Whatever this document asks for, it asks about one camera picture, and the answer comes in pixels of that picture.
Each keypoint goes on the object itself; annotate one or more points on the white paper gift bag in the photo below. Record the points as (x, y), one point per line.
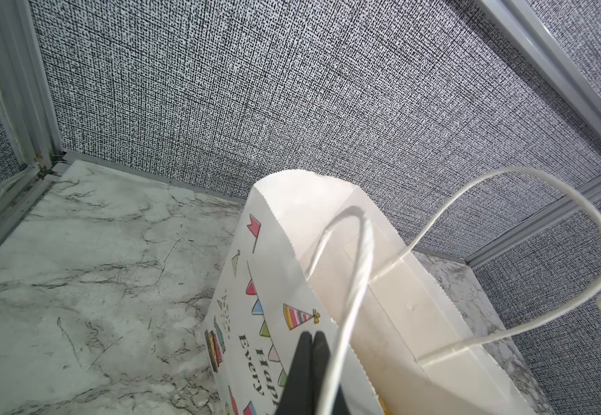
(315, 254)

